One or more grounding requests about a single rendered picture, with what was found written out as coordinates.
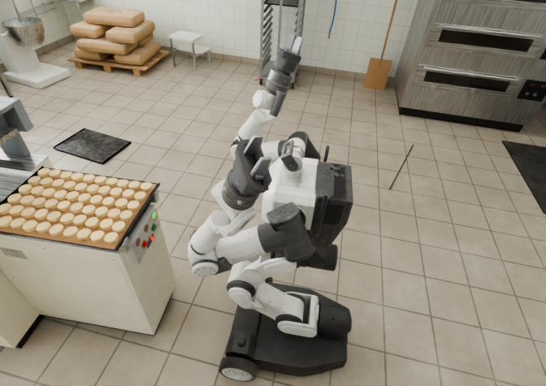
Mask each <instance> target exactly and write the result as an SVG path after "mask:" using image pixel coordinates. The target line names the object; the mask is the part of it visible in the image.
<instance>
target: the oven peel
mask: <svg viewBox="0 0 546 386"><path fill-rule="evenodd" d="M396 5H397V0H395V3H394V7H393V10H392V15H391V19H390V22H389V25H388V31H387V35H386V38H385V42H384V45H383V51H382V54H381V58H380V59H376V58H370V62H369V65H368V69H367V73H366V79H365V82H364V86H363V88H366V89H377V90H383V91H384V90H385V86H386V83H387V80H388V74H389V72H390V68H391V66H392V60H387V59H383V56H384V51H385V47H386V44H387V40H388V34H389V31H390V28H391V25H392V19H393V16H394V12H395V9H396Z"/></svg>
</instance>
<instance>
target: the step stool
mask: <svg viewBox="0 0 546 386"><path fill-rule="evenodd" d="M202 37H203V35H202V34H197V33H189V32H185V31H178V32H176V33H173V34H171V35H169V36H168V38H170V43H171V53H172V58H173V64H174V67H176V59H175V54H174V53H175V52H177V51H179V50H183V51H186V55H187V59H189V52H191V53H193V64H194V71H195V72H196V71H197V64H196V58H197V57H199V56H200V55H202V54H204V53H205V52H207V51H208V57H209V63H211V60H210V47H205V46H198V45H194V42H195V41H196V40H198V39H200V38H202ZM172 39H176V40H181V41H189V42H192V44H189V43H184V44H183V45H181V46H179V47H177V48H176V50H174V48H173V42H172ZM195 54H197V55H195Z"/></svg>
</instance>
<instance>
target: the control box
mask: <svg viewBox="0 0 546 386"><path fill-rule="evenodd" d="M154 212H155V213H156V215H155V218H154V219H153V213H154ZM146 224H148V226H149V227H148V230H147V231H145V225H146ZM153 224H156V229H155V230H154V231H153V230H152V226H153ZM160 226H161V224H160V220H159V217H158V211H157V208H156V205H150V204H149V206H148V208H147V210H146V211H145V213H144V214H143V215H142V217H141V219H140V221H139V222H138V224H137V226H136V227H135V228H134V230H133V231H132V234H131V235H130V237H129V238H128V239H129V240H128V243H129V245H130V249H129V250H128V253H129V256H130V258H131V260H132V263H134V264H139V263H140V262H141V260H142V258H143V257H144V255H145V252H146V250H147V249H148V248H149V245H148V242H150V244H151V242H152V240H153V238H154V236H155V235H156V233H157V231H158V229H159V228H160ZM152 236H153V238H152V239H151V237H152ZM138 238H140V240H141V241H140V244H139V245H137V239H138ZM143 241H147V245H146V247H145V248H144V247H142V243H143Z"/></svg>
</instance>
